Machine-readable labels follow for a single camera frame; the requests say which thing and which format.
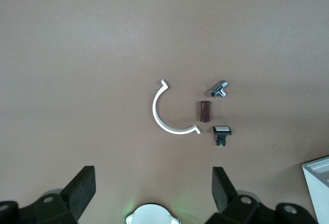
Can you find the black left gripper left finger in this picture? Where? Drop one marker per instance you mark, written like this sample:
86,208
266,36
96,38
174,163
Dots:
77,195

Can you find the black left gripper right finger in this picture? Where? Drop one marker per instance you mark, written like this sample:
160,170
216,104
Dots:
223,193

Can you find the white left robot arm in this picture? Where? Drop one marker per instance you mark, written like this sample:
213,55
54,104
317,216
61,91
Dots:
149,215

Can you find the square white push button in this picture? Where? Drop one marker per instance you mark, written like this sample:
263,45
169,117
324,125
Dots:
222,130

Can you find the white drawer cabinet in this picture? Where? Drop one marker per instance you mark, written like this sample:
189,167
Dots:
317,195

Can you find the dark brown cylinder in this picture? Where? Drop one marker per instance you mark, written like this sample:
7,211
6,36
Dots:
204,111

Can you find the chrome metal tee fitting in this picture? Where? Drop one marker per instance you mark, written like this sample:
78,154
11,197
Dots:
218,89

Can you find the white semicircular pipe clamp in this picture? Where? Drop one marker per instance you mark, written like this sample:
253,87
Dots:
154,107

